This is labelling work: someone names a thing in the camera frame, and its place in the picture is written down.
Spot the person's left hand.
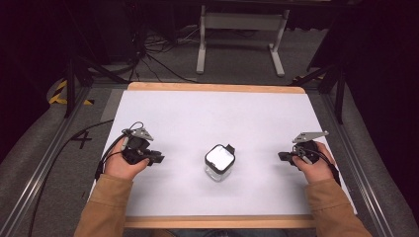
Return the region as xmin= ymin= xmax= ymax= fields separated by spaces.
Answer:
xmin=104 ymin=136 xmax=151 ymax=182

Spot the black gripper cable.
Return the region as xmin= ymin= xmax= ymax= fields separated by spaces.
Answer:
xmin=296 ymin=147 xmax=342 ymax=188
xmin=27 ymin=119 xmax=146 ymax=237

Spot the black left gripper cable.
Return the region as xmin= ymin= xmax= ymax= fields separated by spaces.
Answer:
xmin=27 ymin=119 xmax=146 ymax=237

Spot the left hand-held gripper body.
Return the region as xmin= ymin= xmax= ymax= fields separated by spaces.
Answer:
xmin=121 ymin=126 xmax=156 ymax=166

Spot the white paper sheet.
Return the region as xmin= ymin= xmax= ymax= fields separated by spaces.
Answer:
xmin=88 ymin=90 xmax=358 ymax=218

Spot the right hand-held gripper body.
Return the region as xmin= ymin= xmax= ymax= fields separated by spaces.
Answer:
xmin=292 ymin=130 xmax=330 ymax=165

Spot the bundle of black floor cables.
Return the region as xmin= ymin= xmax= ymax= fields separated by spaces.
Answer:
xmin=125 ymin=19 xmax=258 ymax=84

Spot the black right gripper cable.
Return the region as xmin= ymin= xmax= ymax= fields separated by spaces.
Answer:
xmin=296 ymin=147 xmax=342 ymax=188

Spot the white square container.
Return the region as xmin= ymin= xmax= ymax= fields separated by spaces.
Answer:
xmin=204 ymin=143 xmax=237 ymax=183

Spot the black tripod stand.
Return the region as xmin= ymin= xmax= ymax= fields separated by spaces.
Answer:
xmin=62 ymin=0 xmax=130 ymax=119
xmin=289 ymin=48 xmax=350 ymax=125

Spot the yellow black hazard tape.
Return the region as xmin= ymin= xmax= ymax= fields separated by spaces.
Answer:
xmin=48 ymin=79 xmax=95 ymax=107

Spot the aluminium rail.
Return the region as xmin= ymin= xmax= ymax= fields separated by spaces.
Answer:
xmin=321 ymin=93 xmax=396 ymax=237
xmin=0 ymin=86 xmax=93 ymax=237

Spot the person's right hand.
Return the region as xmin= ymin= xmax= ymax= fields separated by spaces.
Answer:
xmin=292 ymin=140 xmax=338 ymax=184

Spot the white metal table frame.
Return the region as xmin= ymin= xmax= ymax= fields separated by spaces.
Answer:
xmin=196 ymin=4 xmax=291 ymax=78

